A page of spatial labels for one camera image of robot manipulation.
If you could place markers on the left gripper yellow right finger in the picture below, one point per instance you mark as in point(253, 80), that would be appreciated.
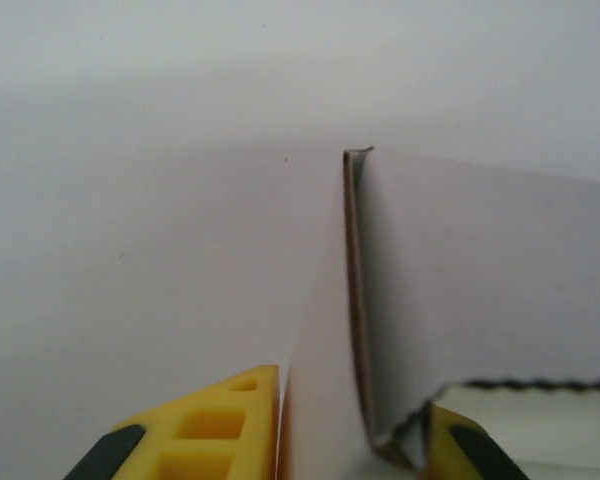
point(460, 450)

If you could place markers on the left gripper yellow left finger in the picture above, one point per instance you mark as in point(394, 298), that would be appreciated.
point(205, 440)

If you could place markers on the white cardboard box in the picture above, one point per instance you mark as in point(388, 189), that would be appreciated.
point(455, 275)

